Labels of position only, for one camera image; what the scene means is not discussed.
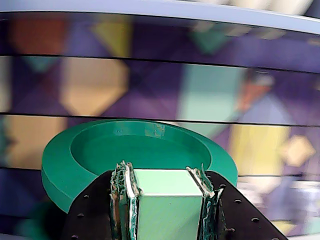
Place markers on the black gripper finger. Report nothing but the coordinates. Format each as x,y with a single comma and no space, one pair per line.
95,212
232,217

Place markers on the colourful geometric patterned panel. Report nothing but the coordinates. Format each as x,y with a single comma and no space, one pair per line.
212,87

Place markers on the green round plate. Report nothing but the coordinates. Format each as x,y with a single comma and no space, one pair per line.
100,150

